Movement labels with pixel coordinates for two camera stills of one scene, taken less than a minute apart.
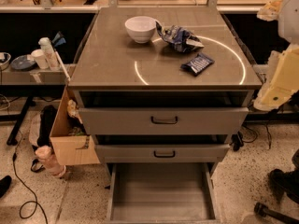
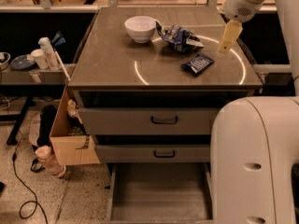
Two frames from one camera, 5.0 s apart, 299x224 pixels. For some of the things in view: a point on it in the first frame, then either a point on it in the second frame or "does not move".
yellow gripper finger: (283, 81) to (236, 8)
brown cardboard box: (71, 140) does not move
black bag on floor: (48, 118) does not move
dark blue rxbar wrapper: (198, 64) does not move
